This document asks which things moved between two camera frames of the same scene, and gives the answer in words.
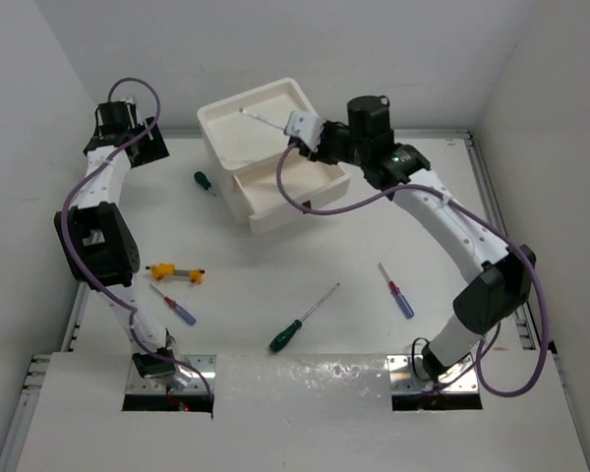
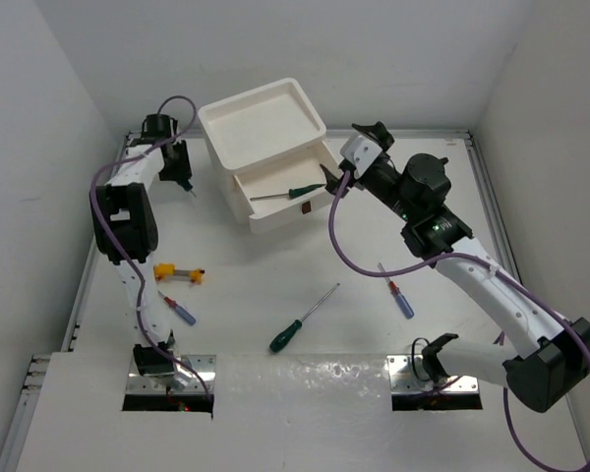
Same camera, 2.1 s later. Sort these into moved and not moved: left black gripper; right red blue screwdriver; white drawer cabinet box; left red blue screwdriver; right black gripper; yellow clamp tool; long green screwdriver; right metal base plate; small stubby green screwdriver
Moved: left black gripper; small stubby green screwdriver; right black gripper
Not moved: right red blue screwdriver; left red blue screwdriver; long green screwdriver; yellow clamp tool; white drawer cabinet box; right metal base plate
